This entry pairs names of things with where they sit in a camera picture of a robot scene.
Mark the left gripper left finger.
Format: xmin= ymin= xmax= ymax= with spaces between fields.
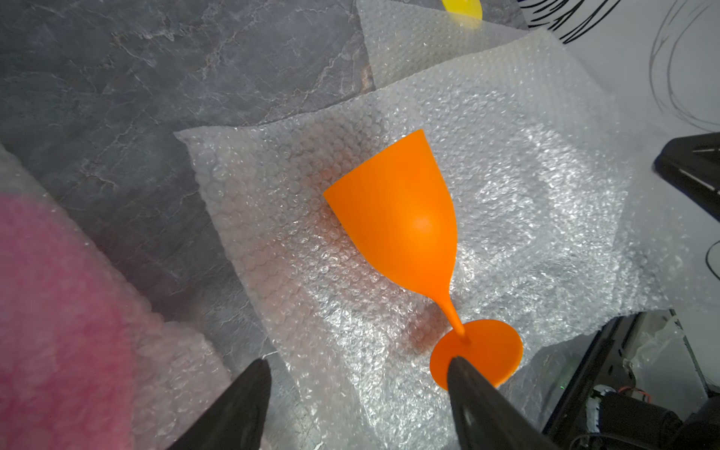
xmin=170 ymin=358 xmax=272 ymax=450

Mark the bubble wrap of orange glass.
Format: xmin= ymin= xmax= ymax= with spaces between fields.
xmin=177 ymin=31 xmax=656 ymax=449

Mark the pink glass in wrap, middle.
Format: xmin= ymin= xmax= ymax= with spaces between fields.
xmin=1 ymin=152 xmax=231 ymax=449

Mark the bubble wrap of yellow glass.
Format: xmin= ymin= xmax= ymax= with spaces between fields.
xmin=356 ymin=1 xmax=529 ymax=88

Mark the yellow wine glass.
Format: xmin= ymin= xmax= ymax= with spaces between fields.
xmin=442 ymin=0 xmax=483 ymax=20

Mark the orange wine glass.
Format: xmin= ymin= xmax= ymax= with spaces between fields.
xmin=324 ymin=130 xmax=523 ymax=388

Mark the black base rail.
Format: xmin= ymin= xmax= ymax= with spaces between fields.
xmin=543 ymin=313 xmax=643 ymax=449

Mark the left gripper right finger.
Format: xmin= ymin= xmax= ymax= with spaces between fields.
xmin=447 ymin=357 xmax=557 ymax=450

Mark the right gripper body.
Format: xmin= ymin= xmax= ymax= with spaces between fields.
xmin=654 ymin=132 xmax=719 ymax=221

